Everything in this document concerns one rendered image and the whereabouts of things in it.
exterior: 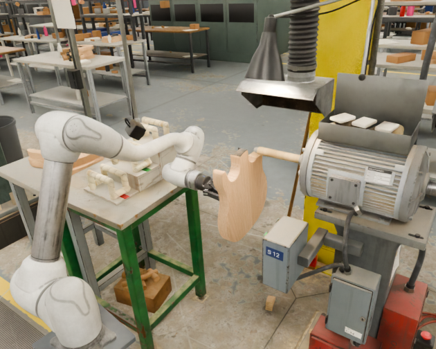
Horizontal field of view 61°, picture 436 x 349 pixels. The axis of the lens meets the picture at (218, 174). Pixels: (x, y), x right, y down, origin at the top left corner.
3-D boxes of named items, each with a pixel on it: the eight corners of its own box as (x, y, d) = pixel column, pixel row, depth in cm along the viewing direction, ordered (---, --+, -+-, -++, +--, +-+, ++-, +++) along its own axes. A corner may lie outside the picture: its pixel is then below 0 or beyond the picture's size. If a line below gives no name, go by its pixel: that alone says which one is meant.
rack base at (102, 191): (140, 192, 189) (140, 190, 189) (116, 206, 179) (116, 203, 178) (106, 179, 204) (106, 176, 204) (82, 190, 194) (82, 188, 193)
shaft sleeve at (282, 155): (301, 154, 140) (298, 161, 139) (303, 157, 143) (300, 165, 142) (259, 145, 149) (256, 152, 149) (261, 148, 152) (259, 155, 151)
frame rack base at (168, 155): (181, 169, 210) (178, 140, 202) (162, 180, 200) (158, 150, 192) (147, 158, 225) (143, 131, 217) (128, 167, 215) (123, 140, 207)
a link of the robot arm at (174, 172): (180, 186, 168) (189, 159, 169) (154, 178, 176) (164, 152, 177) (192, 192, 177) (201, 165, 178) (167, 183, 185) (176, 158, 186)
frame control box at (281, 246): (347, 284, 136) (356, 226, 124) (326, 325, 120) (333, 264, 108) (285, 261, 148) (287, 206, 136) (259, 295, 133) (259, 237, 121)
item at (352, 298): (371, 327, 142) (396, 208, 117) (363, 348, 135) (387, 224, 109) (332, 311, 150) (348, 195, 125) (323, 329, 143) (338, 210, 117)
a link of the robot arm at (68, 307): (77, 356, 127) (61, 310, 116) (43, 334, 135) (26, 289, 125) (112, 323, 139) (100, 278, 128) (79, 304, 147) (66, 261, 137)
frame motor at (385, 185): (424, 203, 134) (441, 136, 122) (410, 244, 115) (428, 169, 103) (315, 177, 155) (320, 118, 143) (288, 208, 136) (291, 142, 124)
